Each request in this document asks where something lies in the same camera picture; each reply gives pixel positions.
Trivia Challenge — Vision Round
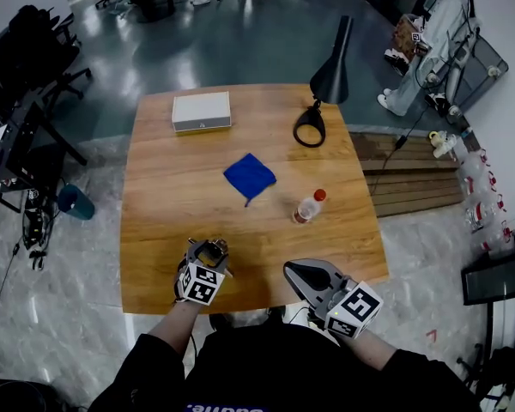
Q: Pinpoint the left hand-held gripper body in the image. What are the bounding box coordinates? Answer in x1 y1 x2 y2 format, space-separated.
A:
173 251 227 307

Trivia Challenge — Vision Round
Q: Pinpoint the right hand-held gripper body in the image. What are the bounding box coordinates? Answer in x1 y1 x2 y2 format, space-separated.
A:
310 272 385 340

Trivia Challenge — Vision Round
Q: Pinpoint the person's left forearm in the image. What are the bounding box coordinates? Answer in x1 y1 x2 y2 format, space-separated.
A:
148 299 203 356

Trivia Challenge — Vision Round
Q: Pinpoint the person's right forearm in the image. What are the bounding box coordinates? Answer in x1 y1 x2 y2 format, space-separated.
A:
335 327 399 372

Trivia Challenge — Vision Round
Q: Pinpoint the clear bottle with red cap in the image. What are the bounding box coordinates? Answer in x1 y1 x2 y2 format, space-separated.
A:
292 188 328 225

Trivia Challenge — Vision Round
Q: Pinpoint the person's black shirt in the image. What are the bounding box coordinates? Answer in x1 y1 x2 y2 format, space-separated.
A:
88 311 482 412

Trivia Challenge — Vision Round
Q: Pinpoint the blue cloth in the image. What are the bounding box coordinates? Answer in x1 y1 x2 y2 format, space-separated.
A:
222 152 278 209

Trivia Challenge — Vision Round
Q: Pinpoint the wooden pallet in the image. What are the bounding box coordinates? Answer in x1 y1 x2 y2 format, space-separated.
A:
349 131 465 219

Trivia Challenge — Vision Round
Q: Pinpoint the teal waste bin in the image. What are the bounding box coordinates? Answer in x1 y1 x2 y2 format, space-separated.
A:
57 183 96 221

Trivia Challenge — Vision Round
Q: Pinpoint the white flat box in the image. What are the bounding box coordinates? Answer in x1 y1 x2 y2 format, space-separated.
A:
171 91 233 133

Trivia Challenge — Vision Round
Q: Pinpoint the white yellow plastic object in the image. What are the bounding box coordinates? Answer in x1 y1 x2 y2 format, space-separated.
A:
427 130 458 160

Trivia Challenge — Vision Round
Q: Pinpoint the pile of clear plastic bottles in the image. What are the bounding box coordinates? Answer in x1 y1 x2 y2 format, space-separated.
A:
457 147 515 255

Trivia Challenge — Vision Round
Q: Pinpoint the black work desk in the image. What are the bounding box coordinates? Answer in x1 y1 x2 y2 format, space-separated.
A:
0 96 89 214

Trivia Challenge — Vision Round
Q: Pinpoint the black desk lamp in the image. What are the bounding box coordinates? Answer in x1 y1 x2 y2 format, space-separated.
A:
293 15 354 148

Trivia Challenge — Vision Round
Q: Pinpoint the folded grey cart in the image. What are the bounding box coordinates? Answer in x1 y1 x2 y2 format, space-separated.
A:
428 27 510 118

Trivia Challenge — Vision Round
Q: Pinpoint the black power cable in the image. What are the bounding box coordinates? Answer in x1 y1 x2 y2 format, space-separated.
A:
368 100 433 197

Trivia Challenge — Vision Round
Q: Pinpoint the bundle of black cables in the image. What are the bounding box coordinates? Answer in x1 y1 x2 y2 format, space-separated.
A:
21 206 55 272

